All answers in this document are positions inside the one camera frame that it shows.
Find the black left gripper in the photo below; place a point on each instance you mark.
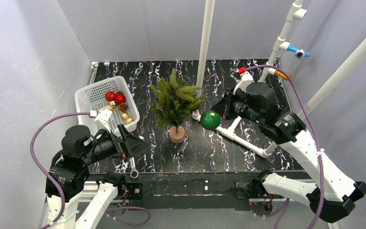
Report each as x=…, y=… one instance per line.
x=125, y=144

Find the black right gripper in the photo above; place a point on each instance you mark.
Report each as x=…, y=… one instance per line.
x=228, y=105

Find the green glitter bauble ornament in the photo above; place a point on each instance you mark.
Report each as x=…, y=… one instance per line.
x=210, y=120

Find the brown pine cone ornament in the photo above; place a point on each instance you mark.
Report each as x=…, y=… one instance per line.
x=123, y=107

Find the red bauble ornament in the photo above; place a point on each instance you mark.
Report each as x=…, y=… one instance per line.
x=120, y=98
x=110, y=96

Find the small green christmas tree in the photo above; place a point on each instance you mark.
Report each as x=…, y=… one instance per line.
x=174, y=100

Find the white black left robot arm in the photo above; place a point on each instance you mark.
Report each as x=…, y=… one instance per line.
x=70, y=170

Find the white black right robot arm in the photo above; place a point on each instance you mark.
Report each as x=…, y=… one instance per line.
x=331, y=194

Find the silver combination wrench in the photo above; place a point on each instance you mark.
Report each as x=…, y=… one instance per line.
x=133, y=172

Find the gold bell ornament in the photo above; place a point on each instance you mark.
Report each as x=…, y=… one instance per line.
x=126, y=117

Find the white plastic basket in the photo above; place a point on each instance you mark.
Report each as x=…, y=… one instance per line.
x=92, y=97

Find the orange brass tap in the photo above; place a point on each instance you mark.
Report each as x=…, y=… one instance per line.
x=282, y=75

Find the blue tap valve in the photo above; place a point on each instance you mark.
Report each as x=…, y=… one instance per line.
x=298, y=53

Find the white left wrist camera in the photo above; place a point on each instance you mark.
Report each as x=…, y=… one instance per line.
x=101, y=120

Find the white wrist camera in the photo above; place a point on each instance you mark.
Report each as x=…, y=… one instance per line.
x=101, y=120
x=245, y=80

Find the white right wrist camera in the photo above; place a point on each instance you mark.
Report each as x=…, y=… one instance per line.
x=245, y=80

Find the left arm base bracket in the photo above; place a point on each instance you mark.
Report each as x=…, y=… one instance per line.
x=132, y=190

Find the black front mounting rail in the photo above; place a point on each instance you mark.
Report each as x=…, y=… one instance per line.
x=195, y=190

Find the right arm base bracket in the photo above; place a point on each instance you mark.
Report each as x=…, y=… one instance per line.
x=260, y=202

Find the white PVC pipe frame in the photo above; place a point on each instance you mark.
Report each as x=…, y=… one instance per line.
x=296, y=12

